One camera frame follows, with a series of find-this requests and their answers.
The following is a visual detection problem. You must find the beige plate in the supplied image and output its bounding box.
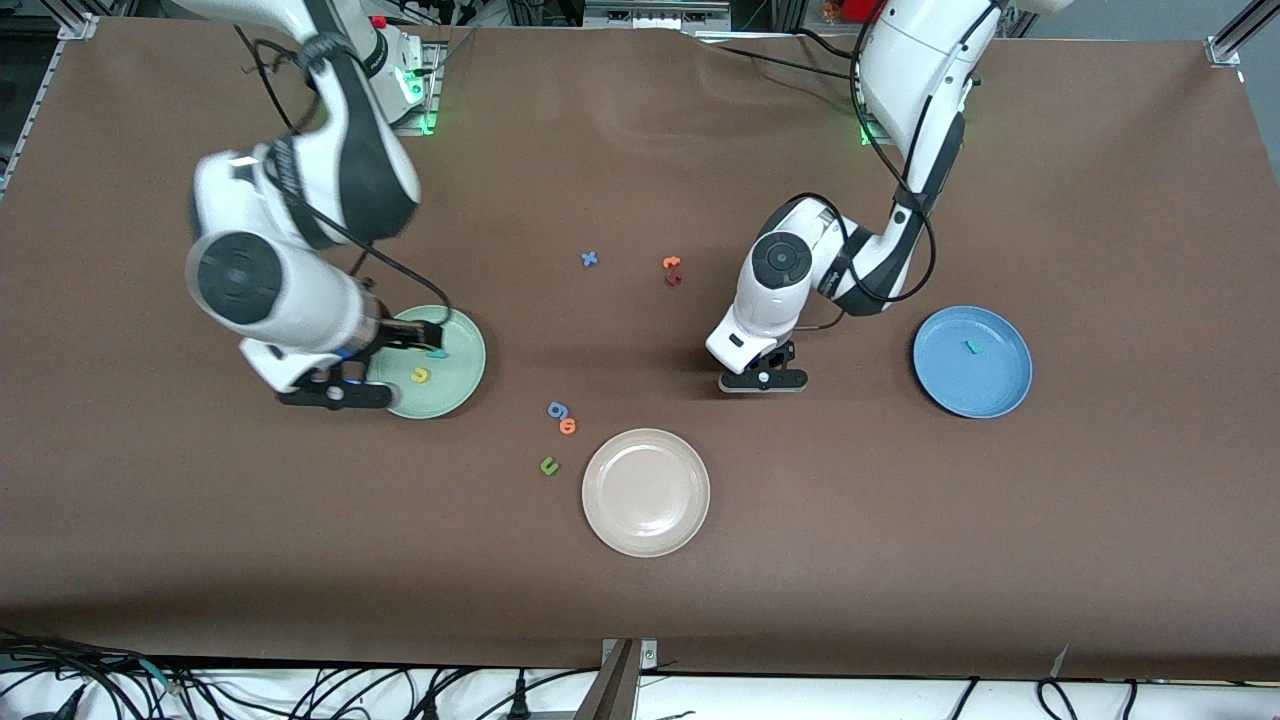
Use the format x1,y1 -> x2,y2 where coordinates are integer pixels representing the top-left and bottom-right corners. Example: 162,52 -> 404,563
581,428 -> 711,558

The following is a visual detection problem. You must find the teal cable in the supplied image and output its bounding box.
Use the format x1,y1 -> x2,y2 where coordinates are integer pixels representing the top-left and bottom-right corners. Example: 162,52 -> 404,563
138,656 -> 191,693

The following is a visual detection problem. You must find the grey metal box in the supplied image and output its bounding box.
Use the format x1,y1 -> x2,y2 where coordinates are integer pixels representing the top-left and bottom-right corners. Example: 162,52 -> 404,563
583,0 -> 733,31

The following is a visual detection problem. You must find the green plate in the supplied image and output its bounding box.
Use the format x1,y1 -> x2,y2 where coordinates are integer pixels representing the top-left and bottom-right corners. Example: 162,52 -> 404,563
370,305 -> 487,420

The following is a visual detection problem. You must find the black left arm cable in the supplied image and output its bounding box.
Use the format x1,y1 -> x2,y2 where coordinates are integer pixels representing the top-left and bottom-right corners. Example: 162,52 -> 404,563
790,20 -> 941,331

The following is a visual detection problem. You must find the metal corner bracket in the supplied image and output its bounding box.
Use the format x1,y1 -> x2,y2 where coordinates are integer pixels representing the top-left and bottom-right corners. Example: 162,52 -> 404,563
600,638 -> 659,671

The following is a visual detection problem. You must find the black cable on table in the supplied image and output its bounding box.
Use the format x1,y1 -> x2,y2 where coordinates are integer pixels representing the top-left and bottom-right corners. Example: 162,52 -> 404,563
700,42 -> 869,83

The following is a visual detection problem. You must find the blue plate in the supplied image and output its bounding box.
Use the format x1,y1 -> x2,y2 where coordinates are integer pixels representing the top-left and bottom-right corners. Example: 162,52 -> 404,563
912,305 -> 1033,419

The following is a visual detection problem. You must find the aluminium profile post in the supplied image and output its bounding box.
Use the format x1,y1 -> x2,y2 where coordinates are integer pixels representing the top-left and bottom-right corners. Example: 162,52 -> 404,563
575,640 -> 641,720

